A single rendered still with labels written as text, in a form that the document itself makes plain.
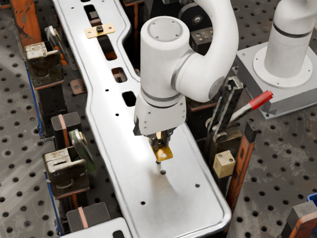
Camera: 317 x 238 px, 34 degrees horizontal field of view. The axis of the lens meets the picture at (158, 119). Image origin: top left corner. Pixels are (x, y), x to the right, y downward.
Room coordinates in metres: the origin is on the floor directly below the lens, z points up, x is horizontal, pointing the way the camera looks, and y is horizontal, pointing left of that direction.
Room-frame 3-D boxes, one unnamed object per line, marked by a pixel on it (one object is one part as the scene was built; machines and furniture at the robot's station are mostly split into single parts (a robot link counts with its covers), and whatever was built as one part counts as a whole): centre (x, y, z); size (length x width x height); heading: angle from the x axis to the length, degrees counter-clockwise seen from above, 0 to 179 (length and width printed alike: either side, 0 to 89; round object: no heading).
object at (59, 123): (0.77, 0.23, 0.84); 0.11 x 0.08 x 0.29; 113
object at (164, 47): (0.66, -0.01, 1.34); 0.09 x 0.08 x 0.13; 56
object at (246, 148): (0.63, -0.19, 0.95); 0.03 x 0.01 x 0.50; 23
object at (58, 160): (0.64, 0.21, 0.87); 0.12 x 0.09 x 0.35; 113
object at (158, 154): (0.66, 0.00, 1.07); 0.08 x 0.04 x 0.01; 23
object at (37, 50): (0.97, 0.31, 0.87); 0.12 x 0.09 x 0.35; 113
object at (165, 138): (0.67, -0.03, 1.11); 0.03 x 0.03 x 0.07; 23
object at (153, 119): (0.66, 0.00, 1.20); 0.10 x 0.07 x 0.11; 113
